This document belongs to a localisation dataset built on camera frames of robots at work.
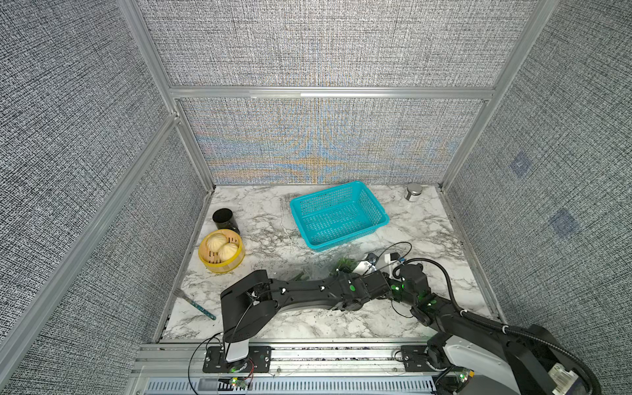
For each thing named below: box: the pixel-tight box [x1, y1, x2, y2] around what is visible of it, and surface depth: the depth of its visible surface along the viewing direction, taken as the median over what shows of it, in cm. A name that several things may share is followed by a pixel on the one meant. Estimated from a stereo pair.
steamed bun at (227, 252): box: [218, 242, 239, 262], surface depth 92 cm
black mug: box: [212, 208, 241, 236], surface depth 99 cm
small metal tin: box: [404, 182, 423, 202], surface depth 115 cm
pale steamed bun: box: [206, 232, 229, 253], surface depth 96 cm
